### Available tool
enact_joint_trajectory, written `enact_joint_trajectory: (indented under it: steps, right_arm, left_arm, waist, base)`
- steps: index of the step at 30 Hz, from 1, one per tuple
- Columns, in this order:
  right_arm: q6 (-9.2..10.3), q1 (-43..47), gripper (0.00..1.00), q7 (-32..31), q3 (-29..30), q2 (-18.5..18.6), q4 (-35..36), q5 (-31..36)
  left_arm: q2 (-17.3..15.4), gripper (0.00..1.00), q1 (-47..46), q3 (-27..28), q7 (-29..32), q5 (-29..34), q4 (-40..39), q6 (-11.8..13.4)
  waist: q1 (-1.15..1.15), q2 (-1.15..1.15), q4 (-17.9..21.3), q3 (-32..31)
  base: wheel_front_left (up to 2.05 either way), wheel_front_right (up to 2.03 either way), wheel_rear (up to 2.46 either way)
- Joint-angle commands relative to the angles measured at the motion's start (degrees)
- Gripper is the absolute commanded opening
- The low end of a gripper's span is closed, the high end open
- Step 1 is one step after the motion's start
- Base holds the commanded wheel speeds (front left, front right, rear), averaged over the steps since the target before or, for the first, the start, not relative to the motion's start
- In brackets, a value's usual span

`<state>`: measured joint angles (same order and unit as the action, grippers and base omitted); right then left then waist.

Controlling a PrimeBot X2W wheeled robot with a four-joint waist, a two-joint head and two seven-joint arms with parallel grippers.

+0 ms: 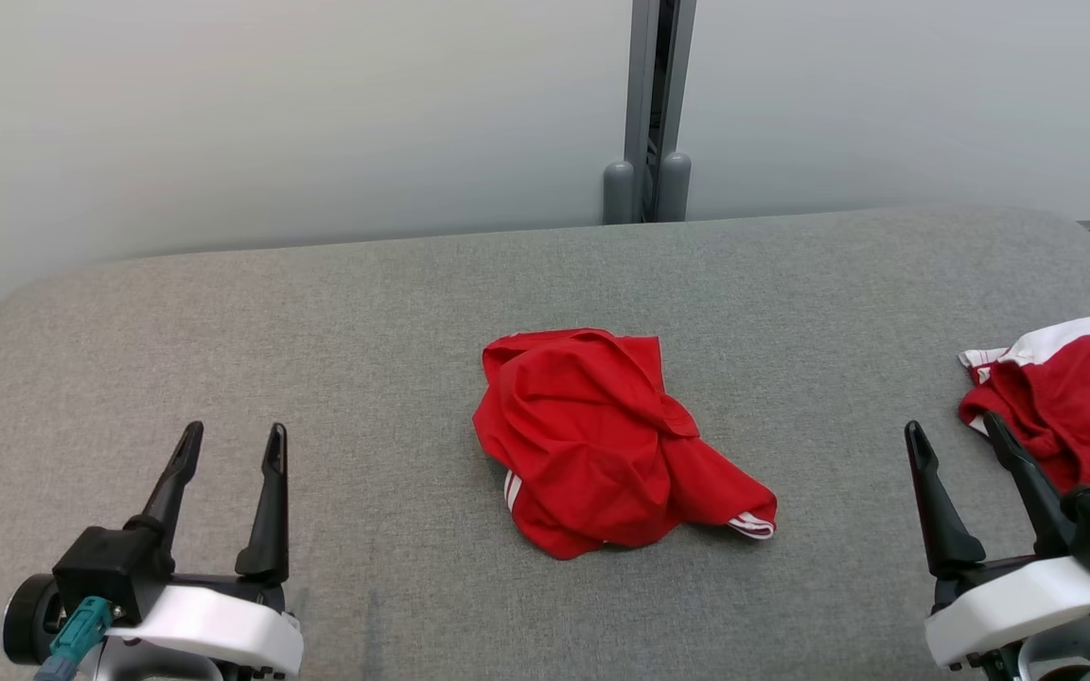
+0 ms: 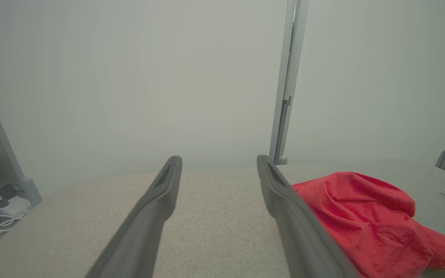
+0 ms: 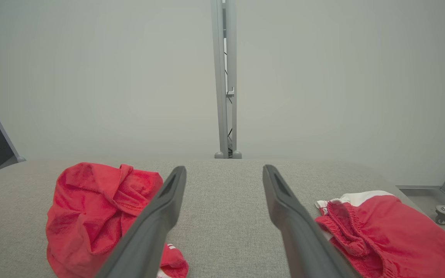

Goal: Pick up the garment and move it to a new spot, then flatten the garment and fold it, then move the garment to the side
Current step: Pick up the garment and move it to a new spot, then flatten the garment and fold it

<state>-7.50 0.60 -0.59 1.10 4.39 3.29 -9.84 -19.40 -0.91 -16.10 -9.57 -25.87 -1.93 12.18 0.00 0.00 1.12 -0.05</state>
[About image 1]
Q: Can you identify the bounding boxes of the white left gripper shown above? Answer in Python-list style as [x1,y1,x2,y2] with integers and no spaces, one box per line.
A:
[107,421,306,681]

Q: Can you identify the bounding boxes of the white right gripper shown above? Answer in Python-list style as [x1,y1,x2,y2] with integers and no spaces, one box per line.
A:
[904,411,1090,672]

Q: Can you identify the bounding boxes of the red shorts with white stripes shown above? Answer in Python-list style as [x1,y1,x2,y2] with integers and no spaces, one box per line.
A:
[957,316,1090,498]

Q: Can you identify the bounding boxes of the teal plug left camera cable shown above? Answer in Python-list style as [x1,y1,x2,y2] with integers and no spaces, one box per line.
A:
[33,595,116,681]

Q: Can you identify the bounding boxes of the grey metal post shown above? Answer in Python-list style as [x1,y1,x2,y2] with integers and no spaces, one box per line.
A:
[601,0,698,226]

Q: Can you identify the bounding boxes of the red basketball jersey number 23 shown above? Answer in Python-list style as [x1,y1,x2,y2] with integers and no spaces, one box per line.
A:
[471,327,779,562]

